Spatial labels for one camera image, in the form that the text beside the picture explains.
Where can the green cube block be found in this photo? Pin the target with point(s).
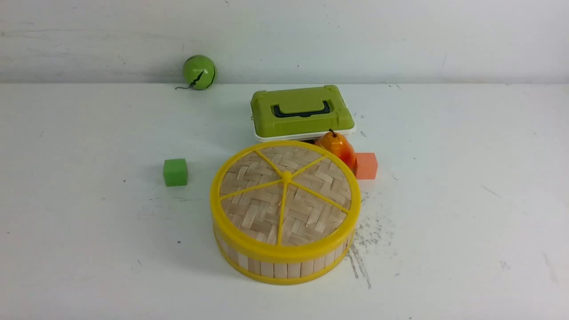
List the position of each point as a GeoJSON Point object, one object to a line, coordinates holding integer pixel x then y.
{"type": "Point", "coordinates": [175, 172]}

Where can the yellow woven steamer lid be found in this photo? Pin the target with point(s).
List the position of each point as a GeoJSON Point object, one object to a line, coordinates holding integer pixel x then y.
{"type": "Point", "coordinates": [285, 202]}

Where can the orange toy pear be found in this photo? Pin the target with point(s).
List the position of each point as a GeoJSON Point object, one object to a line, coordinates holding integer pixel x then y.
{"type": "Point", "coordinates": [338, 145]}

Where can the green plastic box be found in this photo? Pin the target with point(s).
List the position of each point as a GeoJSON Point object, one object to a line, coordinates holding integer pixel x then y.
{"type": "Point", "coordinates": [300, 114]}

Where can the orange cube block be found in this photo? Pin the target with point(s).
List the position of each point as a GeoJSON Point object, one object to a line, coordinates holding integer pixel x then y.
{"type": "Point", "coordinates": [365, 166]}

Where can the green cracked ball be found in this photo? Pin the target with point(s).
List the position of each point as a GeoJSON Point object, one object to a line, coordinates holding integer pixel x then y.
{"type": "Point", "coordinates": [199, 72]}

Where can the yellow bamboo steamer basket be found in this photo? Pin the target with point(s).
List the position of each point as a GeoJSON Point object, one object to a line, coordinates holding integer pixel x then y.
{"type": "Point", "coordinates": [280, 273]}

